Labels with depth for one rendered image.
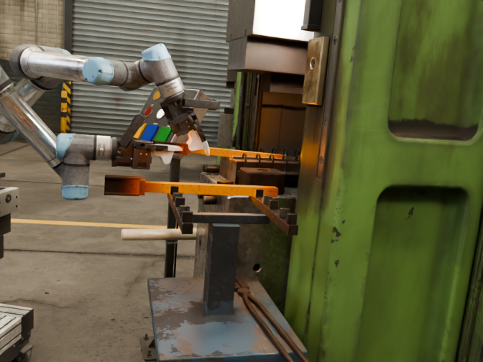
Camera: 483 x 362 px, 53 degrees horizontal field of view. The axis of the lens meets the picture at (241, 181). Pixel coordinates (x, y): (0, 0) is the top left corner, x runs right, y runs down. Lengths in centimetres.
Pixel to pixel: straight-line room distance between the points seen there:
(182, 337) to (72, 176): 64
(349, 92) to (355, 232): 34
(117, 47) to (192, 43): 141
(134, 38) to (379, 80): 857
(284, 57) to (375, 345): 88
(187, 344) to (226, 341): 8
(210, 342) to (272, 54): 87
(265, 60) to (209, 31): 811
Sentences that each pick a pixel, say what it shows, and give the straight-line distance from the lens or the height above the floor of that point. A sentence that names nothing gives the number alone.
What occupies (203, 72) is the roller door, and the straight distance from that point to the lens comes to 952.
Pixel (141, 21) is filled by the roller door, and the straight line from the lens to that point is 962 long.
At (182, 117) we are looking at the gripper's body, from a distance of 147.
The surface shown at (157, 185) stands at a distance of 116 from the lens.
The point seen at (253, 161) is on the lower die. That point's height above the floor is 99.
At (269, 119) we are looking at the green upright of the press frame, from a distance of 178.
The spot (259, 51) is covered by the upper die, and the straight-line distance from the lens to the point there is 148.
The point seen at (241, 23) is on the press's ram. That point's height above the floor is 141.
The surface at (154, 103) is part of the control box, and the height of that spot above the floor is 113.
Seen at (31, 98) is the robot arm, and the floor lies 112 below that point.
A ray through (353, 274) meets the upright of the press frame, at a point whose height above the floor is 78.
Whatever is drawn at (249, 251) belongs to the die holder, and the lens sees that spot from 140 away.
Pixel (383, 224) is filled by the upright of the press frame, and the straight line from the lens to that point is 132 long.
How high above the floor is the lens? 119
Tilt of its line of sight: 10 degrees down
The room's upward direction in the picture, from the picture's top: 5 degrees clockwise
